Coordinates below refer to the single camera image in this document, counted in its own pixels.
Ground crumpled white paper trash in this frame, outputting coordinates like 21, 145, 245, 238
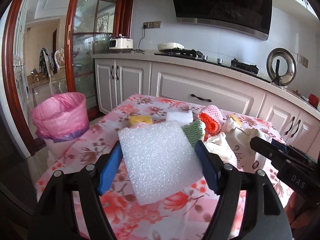
204, 114, 241, 166

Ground white kitchen cabinets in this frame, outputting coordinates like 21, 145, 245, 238
95, 55, 319, 157

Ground pink lined trash bin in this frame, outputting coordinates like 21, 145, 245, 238
31, 92, 89, 165

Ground person's right hand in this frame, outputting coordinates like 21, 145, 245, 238
284, 194, 319, 229

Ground green patterned cloth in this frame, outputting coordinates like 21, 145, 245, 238
182, 119, 206, 148

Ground pink floral tablecloth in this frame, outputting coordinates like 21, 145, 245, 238
32, 94, 293, 239

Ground pink net with orange item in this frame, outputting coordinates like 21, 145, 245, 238
198, 105, 223, 135

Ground yellow sponge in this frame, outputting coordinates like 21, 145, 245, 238
129, 115, 153, 126

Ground small white foam block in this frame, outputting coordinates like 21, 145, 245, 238
166, 111, 194, 126

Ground steel pot lid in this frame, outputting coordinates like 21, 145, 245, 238
266, 48, 297, 87

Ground black gas stove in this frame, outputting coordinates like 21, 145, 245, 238
154, 48, 271, 83

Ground white dining chair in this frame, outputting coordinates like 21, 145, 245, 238
49, 48, 66, 94

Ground white rice cooker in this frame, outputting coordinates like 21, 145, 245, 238
109, 34, 133, 51

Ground black range hood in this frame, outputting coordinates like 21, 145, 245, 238
173, 0, 273, 41

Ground wooden glass sliding door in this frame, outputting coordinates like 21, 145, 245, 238
64, 0, 135, 94

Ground black power cord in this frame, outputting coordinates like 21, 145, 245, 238
133, 27, 147, 54

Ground wall power outlet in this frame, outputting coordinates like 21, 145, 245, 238
143, 21, 161, 29

